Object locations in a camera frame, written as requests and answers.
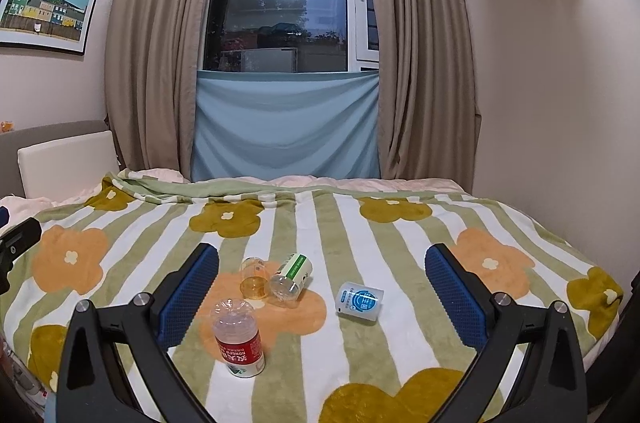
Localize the beige curtain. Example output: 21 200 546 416
364 0 483 181
104 0 228 184

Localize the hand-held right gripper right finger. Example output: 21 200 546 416
424 243 588 423

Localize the framed houses picture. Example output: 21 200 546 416
0 0 104 56

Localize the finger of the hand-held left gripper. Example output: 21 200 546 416
0 217 43 296

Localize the green label clear plastic cup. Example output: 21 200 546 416
269 253 314 309

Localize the small orange clear cup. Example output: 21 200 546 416
239 256 268 302

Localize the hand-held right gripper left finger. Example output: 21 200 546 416
52 242 221 423

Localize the pink bed sheet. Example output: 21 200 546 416
0 167 466 224

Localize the light blue cloth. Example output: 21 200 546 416
191 70 382 182

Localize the grey headboard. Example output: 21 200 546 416
0 120 108 200

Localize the white cushion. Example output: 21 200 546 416
17 130 122 200

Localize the blue white small packet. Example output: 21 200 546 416
336 281 383 321

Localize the red label clear plastic cup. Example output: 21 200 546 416
210 298 266 378

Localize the floral striped blanket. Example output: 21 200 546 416
0 170 626 423

